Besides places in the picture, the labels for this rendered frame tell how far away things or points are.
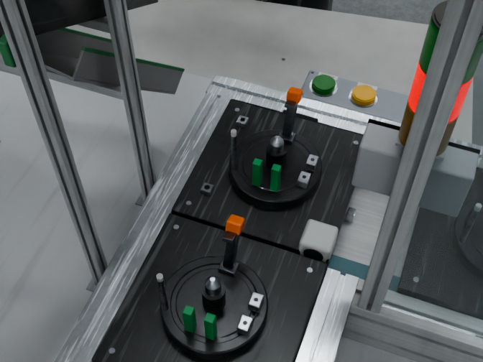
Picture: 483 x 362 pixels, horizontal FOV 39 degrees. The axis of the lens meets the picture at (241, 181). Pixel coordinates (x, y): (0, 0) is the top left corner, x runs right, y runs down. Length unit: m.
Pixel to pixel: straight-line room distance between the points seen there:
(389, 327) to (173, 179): 0.39
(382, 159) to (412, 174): 0.04
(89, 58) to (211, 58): 0.51
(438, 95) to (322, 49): 0.79
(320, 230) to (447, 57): 0.43
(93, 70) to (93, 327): 0.34
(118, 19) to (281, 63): 0.57
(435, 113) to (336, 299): 0.39
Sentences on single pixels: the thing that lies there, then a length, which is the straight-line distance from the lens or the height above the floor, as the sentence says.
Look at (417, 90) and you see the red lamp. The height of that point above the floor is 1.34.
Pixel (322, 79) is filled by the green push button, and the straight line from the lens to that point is 1.17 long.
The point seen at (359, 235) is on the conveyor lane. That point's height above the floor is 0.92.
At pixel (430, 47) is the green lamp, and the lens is 0.62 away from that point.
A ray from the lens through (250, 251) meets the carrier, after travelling 0.95.
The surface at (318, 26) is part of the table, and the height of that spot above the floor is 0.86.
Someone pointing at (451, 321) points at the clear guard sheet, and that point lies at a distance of 0.93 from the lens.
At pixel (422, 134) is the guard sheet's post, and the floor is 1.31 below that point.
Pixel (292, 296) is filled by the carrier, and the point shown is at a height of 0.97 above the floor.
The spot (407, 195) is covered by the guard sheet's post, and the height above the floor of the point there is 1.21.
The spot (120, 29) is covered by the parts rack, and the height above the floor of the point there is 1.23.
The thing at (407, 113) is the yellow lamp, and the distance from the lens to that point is 0.68.
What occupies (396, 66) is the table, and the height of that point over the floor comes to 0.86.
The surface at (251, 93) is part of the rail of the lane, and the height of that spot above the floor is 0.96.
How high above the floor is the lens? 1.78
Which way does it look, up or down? 53 degrees down
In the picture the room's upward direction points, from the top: straight up
